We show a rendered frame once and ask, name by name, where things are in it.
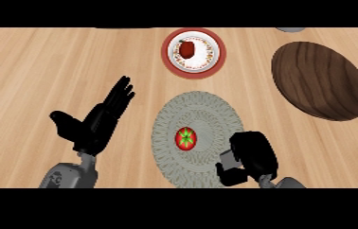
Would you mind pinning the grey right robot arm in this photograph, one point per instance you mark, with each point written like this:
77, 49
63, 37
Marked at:
281, 182

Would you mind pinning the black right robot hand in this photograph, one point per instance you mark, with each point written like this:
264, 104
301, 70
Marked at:
253, 157

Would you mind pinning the dark brown wooden oval board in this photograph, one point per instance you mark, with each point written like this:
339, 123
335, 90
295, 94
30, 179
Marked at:
317, 79

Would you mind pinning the red cupcake with green star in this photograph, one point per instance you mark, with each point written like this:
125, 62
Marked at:
185, 138

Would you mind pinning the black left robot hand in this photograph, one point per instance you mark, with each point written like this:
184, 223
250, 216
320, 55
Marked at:
95, 125

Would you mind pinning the dark red pepper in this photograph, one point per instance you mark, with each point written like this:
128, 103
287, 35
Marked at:
187, 49

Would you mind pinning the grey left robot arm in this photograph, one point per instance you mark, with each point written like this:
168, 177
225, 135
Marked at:
70, 174

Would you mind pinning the red-rimmed white bowl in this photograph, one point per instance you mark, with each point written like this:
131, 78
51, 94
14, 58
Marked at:
194, 53

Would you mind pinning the round grey woven placemat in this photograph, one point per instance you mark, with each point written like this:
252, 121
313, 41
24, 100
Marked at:
199, 139

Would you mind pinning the grey round object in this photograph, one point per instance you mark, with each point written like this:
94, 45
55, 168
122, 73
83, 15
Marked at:
290, 29

